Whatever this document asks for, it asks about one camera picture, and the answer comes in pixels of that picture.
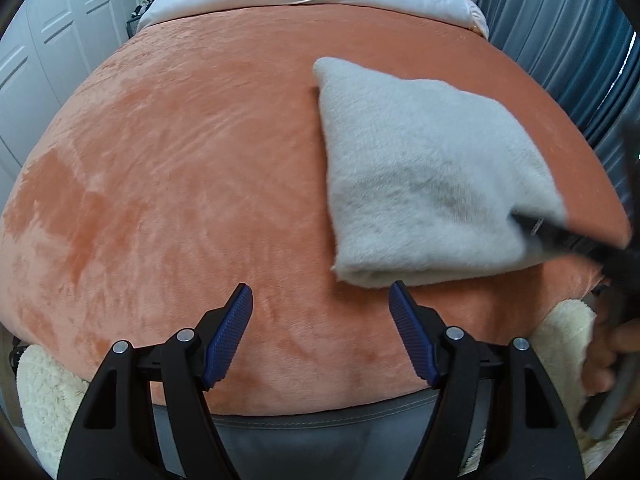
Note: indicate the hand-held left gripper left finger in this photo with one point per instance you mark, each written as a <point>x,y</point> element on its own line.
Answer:
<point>227,335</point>

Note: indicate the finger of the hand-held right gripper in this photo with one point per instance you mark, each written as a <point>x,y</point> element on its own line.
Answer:
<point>565,237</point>

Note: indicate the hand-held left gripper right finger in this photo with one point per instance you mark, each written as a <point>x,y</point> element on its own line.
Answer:
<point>412,335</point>

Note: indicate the beige sweater with black hearts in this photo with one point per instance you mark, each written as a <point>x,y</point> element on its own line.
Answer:
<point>425,175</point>

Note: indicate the person's right hand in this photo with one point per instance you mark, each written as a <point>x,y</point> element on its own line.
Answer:
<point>600,355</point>

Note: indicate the grey bed base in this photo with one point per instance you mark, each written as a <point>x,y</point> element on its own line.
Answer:
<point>320,440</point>

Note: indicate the orange plush blanket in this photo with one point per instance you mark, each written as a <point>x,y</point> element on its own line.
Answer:
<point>175,185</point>

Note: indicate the blue-grey curtain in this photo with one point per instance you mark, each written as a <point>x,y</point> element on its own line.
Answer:
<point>550,20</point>

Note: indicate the dark nightstand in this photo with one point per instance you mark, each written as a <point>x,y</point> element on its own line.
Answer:
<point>136,17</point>

